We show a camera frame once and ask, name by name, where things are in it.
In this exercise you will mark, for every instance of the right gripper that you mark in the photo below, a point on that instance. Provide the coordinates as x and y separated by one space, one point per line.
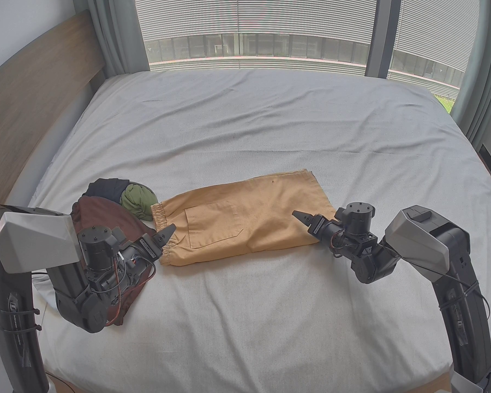
327 229

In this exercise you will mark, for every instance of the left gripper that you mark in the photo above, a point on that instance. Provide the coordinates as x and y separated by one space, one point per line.
145 250

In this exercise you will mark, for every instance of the tan shorts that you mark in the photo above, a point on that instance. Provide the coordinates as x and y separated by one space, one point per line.
262 215

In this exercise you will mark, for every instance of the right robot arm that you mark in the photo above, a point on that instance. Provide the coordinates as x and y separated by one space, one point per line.
433 235

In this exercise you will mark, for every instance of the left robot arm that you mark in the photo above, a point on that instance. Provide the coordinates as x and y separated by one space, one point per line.
28 240

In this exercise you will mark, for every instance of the bed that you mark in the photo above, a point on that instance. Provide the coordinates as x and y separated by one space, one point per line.
270 129

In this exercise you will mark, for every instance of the green garment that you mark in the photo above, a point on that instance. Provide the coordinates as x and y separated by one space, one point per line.
139 203

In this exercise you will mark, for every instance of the brown garment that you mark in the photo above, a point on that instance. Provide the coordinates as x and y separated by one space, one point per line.
106 215

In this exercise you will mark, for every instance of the black garment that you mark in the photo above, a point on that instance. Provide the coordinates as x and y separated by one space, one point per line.
104 188

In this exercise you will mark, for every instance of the grey-green curtain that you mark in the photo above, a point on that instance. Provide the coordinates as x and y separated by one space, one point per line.
487 76
110 23

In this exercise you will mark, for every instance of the window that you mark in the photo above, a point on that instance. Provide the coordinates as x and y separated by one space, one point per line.
270 14

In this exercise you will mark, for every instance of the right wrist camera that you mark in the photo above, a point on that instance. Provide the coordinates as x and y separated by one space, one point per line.
340 214

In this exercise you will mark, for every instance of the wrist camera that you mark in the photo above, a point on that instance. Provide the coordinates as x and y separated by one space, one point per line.
340 214
119 238

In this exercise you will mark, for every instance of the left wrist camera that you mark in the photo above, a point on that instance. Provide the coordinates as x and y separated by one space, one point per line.
119 238

